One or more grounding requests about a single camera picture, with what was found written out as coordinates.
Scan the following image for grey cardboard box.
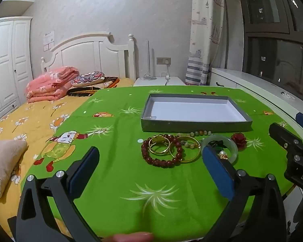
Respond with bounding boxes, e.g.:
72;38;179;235
141;93;253;133

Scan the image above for multicolour bead bracelet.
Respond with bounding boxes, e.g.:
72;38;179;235
177;130;213;149

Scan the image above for white bed headboard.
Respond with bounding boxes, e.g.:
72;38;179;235
40;32;137;81

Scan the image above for white charger cable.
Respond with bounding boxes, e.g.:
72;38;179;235
162;64;171;86

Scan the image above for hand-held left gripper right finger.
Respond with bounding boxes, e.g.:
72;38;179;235
202;145;287;242

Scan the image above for white wardrobe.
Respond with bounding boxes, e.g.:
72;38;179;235
0;16;33;126

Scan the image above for printed striped curtain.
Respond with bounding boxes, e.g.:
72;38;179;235
185;0;225;86

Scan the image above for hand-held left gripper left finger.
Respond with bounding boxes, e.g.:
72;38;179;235
15;146;101;242

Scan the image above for white cabinet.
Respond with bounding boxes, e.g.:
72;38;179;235
209;68;303;142

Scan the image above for pale green jade bangle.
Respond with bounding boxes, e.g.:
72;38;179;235
201;135;239;164

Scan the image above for beige folded towel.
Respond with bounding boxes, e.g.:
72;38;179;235
0;139;28;198

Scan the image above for thick gold bangle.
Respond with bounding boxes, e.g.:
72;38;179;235
148;139;171;156

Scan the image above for pink folded quilt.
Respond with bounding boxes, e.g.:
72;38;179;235
26;66;79;103

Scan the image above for red rose brooch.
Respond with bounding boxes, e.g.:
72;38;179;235
230;132;247;149

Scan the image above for patterned pillows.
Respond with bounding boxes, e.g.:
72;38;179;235
66;77;120;97

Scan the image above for red bead bracelet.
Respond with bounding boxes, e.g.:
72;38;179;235
141;134;183;167

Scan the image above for white nightstand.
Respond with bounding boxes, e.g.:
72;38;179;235
133;76;185;87

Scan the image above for green printed cloth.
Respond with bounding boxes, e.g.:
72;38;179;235
33;86;297;242

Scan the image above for embroidered round pillow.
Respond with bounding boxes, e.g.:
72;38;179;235
71;72;105;87

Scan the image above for thin gold bangle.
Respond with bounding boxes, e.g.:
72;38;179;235
170;136;201;163

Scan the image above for white desk lamp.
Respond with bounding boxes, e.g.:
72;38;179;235
143;40;157;80

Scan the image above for white wall paper sheet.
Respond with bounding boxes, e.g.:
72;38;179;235
43;31;55;51

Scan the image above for dark framed window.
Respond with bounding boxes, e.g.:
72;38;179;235
225;0;303;99

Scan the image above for yellow floral bedsheet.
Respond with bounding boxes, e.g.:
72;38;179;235
0;78;134;237

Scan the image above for person's left hand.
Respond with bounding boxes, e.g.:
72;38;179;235
101;232;154;242

